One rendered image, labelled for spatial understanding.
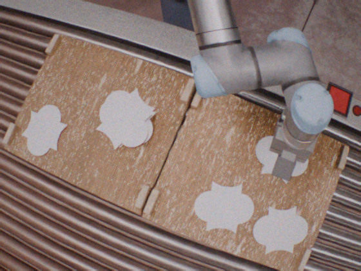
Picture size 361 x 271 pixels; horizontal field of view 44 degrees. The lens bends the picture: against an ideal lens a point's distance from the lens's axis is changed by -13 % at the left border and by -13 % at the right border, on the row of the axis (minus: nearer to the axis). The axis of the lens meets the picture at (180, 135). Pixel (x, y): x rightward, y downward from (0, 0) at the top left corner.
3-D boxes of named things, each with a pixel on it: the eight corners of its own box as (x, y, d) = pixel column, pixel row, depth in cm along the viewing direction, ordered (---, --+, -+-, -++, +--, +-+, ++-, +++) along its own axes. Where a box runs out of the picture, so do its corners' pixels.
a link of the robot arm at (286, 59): (248, 30, 82) (265, 88, 79) (305, 22, 82) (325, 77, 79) (247, 48, 90) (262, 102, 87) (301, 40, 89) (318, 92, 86)
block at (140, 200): (144, 184, 115) (143, 182, 112) (151, 187, 115) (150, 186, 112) (135, 208, 114) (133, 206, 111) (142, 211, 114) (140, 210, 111)
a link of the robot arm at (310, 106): (327, 73, 77) (341, 121, 75) (316, 95, 88) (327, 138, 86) (287, 80, 77) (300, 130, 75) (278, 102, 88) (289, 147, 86)
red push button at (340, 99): (330, 87, 121) (331, 85, 120) (349, 95, 120) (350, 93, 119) (324, 106, 120) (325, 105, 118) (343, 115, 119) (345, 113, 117)
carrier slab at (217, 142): (201, 84, 122) (201, 82, 121) (347, 147, 116) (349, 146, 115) (142, 217, 115) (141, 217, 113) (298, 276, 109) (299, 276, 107)
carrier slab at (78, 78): (60, 35, 128) (58, 33, 127) (198, 82, 122) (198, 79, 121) (5, 150, 121) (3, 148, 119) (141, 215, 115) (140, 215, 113)
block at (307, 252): (304, 248, 109) (307, 247, 106) (311, 250, 109) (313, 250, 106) (294, 270, 108) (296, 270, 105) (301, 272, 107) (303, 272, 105)
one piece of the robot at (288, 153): (265, 158, 88) (256, 175, 103) (309, 174, 86) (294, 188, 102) (285, 98, 90) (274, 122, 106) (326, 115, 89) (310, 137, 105)
